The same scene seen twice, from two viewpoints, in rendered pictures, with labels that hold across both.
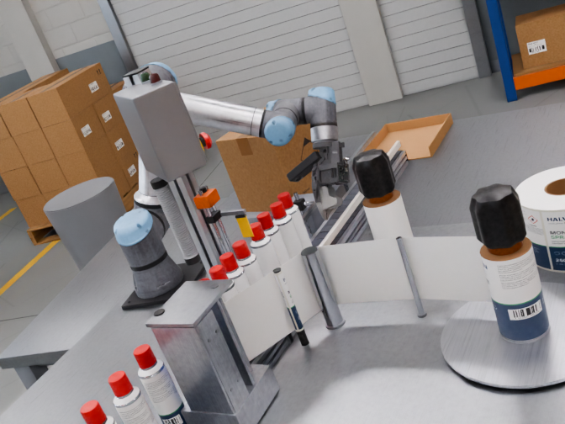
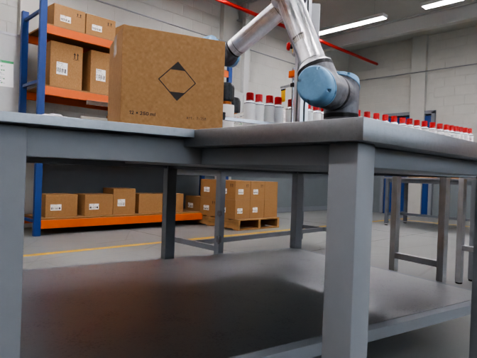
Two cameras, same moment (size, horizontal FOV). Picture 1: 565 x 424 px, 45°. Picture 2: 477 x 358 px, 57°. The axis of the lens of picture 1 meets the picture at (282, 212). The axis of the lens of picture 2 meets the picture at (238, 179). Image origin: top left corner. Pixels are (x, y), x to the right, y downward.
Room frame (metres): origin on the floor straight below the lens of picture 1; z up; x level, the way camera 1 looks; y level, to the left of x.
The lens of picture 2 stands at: (3.42, 0.66, 0.73)
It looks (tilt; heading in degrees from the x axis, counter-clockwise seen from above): 1 degrees down; 202
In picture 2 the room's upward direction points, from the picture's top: 2 degrees clockwise
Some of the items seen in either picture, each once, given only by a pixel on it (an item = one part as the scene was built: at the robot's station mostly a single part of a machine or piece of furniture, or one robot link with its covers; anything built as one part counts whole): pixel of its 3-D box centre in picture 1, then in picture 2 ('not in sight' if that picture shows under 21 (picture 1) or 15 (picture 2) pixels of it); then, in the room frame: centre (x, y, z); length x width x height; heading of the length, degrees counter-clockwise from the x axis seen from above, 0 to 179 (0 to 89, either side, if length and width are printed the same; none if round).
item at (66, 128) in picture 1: (78, 145); not in sight; (5.85, 1.42, 0.57); 1.20 x 0.83 x 1.14; 159
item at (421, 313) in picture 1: (410, 277); not in sight; (1.22, -0.20, 0.97); 0.02 x 0.02 x 0.19
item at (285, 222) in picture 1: (288, 240); (258, 117); (1.58, 0.01, 0.98); 0.05 x 0.05 x 0.20
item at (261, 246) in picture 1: (268, 262); (277, 119); (1.50, 0.07, 0.98); 0.05 x 0.05 x 0.20
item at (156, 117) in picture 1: (160, 128); (305, 31); (1.49, 0.18, 1.38); 0.17 x 0.10 x 0.19; 20
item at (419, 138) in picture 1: (407, 139); not in sight; (2.35, -0.51, 0.85); 0.30 x 0.26 x 0.04; 145
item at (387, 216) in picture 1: (385, 213); (225, 113); (1.43, -0.22, 1.03); 0.09 x 0.09 x 0.30
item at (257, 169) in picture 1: (281, 156); (164, 87); (2.26, -0.06, 0.99); 0.30 x 0.24 x 0.27; 136
